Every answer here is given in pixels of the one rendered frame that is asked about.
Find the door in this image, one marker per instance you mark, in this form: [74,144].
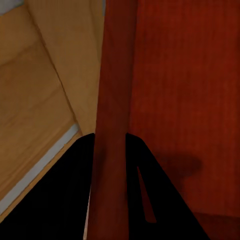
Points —
[50,63]

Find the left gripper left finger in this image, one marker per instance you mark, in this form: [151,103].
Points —
[56,207]

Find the storage box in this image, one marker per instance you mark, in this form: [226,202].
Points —
[169,74]

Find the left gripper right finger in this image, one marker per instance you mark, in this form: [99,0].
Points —
[175,221]

